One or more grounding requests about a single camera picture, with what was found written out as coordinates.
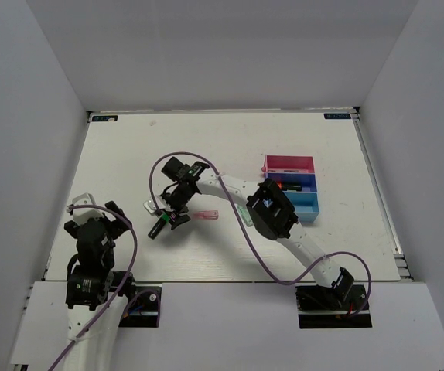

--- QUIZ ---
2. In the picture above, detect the green highlighter marker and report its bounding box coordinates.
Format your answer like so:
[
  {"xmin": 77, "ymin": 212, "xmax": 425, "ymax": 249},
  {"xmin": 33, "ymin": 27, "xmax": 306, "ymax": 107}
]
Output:
[{"xmin": 148, "ymin": 211, "xmax": 171, "ymax": 240}]

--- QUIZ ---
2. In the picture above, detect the orange highlighter marker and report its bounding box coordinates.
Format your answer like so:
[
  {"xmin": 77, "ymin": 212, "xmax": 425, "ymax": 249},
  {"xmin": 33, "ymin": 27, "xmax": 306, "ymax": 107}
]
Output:
[{"xmin": 278, "ymin": 183, "xmax": 302, "ymax": 192}]

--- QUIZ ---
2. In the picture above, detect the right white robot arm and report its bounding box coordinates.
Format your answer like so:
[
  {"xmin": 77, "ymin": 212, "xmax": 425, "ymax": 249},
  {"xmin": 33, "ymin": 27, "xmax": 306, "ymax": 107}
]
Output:
[{"xmin": 162, "ymin": 157, "xmax": 353, "ymax": 310}]

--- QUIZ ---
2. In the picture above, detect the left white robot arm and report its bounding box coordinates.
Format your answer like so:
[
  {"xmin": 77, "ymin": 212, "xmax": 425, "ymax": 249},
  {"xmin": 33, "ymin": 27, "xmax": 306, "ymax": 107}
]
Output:
[{"xmin": 63, "ymin": 194, "xmax": 138, "ymax": 370}]

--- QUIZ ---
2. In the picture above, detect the pink correction tape case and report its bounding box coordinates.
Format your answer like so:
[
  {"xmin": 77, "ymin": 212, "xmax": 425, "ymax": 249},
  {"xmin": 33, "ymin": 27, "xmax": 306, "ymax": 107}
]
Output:
[{"xmin": 193, "ymin": 210, "xmax": 219, "ymax": 220}]

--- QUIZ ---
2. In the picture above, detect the green correction tape case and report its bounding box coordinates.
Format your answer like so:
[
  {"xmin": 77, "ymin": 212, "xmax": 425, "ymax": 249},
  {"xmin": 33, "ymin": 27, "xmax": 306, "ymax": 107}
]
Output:
[{"xmin": 237, "ymin": 206, "xmax": 254, "ymax": 227}]

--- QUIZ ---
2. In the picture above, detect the pink storage bin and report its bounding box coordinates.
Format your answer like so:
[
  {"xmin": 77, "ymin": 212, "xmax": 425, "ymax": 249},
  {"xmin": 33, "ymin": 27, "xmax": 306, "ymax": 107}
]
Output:
[{"xmin": 261, "ymin": 155, "xmax": 315, "ymax": 173}]

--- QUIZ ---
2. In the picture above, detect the light blue storage bin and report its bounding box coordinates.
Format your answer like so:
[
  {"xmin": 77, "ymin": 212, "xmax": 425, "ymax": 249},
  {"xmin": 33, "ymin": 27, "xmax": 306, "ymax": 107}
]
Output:
[{"xmin": 285, "ymin": 191, "xmax": 319, "ymax": 223}]

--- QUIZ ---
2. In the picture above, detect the dark blue storage bin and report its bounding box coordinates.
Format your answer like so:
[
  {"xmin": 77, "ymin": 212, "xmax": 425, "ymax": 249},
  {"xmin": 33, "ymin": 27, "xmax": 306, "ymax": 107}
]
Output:
[{"xmin": 265, "ymin": 172, "xmax": 317, "ymax": 192}]

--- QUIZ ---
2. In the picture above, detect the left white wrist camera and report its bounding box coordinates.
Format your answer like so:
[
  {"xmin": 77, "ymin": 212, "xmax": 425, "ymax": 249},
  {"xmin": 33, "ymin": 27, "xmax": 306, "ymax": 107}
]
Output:
[{"xmin": 66, "ymin": 192, "xmax": 104, "ymax": 226}]

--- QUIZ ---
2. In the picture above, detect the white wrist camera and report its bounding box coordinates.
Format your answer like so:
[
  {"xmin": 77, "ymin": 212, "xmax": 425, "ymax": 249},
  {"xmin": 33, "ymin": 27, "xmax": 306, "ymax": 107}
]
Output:
[
  {"xmin": 143, "ymin": 196, "xmax": 168, "ymax": 216},
  {"xmin": 66, "ymin": 192, "xmax": 104, "ymax": 226}
]

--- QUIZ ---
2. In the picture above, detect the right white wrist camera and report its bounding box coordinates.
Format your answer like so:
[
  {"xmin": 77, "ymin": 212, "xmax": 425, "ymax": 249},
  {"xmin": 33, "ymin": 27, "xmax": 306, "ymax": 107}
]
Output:
[{"xmin": 143, "ymin": 196, "xmax": 168, "ymax": 216}]

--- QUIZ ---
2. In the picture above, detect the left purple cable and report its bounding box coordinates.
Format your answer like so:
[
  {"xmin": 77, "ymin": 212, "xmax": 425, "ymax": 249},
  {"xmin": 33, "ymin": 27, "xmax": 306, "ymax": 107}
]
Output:
[{"xmin": 47, "ymin": 204, "xmax": 138, "ymax": 371}]

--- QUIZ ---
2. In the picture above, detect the purple cable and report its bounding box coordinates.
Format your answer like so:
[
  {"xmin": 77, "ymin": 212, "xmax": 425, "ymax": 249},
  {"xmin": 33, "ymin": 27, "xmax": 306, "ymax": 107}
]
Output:
[
  {"xmin": 47, "ymin": 204, "xmax": 138, "ymax": 371},
  {"xmin": 149, "ymin": 152, "xmax": 373, "ymax": 318}
]

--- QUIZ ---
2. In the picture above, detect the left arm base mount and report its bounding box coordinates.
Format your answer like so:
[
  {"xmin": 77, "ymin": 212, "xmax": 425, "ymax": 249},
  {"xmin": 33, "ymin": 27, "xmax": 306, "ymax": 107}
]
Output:
[{"xmin": 119, "ymin": 284, "xmax": 162, "ymax": 328}]

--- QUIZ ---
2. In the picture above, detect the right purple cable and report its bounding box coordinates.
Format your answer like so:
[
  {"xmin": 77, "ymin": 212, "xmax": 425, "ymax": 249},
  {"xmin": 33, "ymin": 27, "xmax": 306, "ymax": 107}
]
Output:
[{"xmin": 149, "ymin": 152, "xmax": 373, "ymax": 318}]

